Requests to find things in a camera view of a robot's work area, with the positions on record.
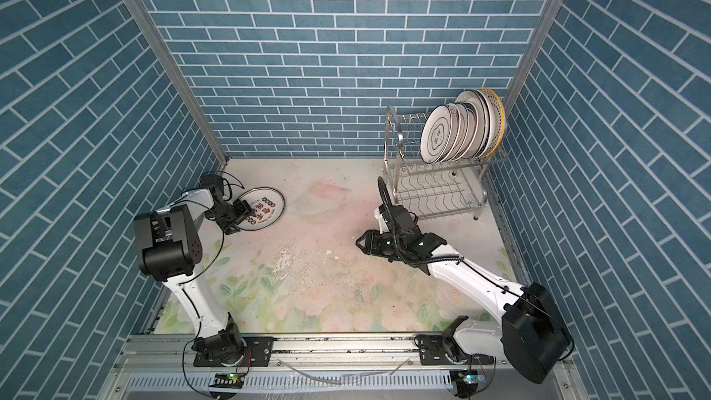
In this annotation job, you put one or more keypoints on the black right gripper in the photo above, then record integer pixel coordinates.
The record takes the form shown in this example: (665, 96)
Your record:
(372, 243)

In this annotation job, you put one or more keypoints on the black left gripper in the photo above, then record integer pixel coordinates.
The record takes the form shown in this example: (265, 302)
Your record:
(243, 209)

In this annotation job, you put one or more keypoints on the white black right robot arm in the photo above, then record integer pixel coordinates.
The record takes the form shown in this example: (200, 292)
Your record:
(525, 327)

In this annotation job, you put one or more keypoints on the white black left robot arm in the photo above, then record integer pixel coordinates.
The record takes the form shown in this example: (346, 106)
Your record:
(169, 250)

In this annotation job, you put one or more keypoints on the stainless steel dish rack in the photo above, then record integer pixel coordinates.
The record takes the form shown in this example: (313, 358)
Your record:
(433, 190)

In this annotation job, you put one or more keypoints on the white plates stack middle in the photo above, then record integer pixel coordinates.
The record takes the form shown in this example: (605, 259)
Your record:
(472, 125)

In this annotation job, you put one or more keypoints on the right base circuit board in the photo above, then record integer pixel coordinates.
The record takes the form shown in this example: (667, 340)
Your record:
(466, 383)

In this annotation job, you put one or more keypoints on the base circuit board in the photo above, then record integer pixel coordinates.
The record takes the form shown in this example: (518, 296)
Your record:
(229, 380)
(466, 383)

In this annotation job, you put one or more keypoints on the yellow rimmed rear plate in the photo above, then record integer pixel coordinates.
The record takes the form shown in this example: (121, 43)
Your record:
(497, 124)

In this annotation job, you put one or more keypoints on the left base circuit board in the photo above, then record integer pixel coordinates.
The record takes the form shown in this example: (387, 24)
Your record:
(229, 380)

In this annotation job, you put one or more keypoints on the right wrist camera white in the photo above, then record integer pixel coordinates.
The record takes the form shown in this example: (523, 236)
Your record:
(380, 216)

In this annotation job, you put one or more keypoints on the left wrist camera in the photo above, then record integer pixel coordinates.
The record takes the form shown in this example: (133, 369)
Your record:
(215, 184)

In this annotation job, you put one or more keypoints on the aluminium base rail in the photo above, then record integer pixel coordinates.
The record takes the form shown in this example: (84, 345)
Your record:
(322, 366)

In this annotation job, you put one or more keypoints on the white plate ring pattern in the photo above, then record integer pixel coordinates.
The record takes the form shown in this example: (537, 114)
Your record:
(435, 134)

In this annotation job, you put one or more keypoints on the aluminium left corner post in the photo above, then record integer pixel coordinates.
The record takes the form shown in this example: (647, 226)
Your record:
(156, 42)

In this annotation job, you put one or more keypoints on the aluminium corner post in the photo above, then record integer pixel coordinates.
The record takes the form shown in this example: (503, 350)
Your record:
(541, 30)
(156, 42)

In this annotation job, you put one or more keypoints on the aluminium right corner post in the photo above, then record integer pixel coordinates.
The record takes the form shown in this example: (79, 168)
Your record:
(541, 30)

